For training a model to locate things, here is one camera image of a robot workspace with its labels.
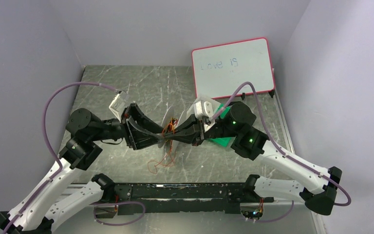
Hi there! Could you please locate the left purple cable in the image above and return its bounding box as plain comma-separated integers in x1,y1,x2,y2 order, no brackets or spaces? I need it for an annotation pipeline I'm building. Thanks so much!
1,81,123,234

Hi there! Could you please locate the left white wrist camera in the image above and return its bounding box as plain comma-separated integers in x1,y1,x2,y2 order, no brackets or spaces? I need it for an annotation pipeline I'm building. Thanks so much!
109,91,129,121

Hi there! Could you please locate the red framed whiteboard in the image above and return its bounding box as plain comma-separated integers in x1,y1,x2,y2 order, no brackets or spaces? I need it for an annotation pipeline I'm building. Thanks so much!
191,38,275,98

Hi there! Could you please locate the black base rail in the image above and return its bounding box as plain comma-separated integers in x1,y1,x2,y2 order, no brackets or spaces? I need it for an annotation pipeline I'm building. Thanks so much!
95,182,274,218

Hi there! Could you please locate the wires wound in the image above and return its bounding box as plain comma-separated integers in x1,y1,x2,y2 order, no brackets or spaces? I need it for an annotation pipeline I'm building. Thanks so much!
162,118,179,136

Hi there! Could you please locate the orange wire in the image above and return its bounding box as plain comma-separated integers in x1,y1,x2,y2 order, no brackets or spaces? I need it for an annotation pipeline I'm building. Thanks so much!
147,142,178,175

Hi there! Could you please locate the green plastic bin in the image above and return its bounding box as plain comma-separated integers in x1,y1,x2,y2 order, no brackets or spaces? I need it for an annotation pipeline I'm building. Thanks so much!
208,106,232,147

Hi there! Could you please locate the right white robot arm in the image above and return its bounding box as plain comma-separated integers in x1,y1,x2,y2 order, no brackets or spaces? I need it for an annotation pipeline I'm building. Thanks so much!
165,101,342,215

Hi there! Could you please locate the white filament spool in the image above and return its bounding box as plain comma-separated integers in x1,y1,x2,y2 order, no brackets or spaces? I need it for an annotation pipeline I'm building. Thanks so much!
158,106,196,159

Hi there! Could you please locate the white plastic bin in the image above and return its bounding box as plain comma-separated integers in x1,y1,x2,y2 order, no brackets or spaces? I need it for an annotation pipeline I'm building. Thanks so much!
185,95,221,119

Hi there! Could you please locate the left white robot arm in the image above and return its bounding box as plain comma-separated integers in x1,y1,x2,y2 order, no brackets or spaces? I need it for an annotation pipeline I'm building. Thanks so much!
0,104,163,234

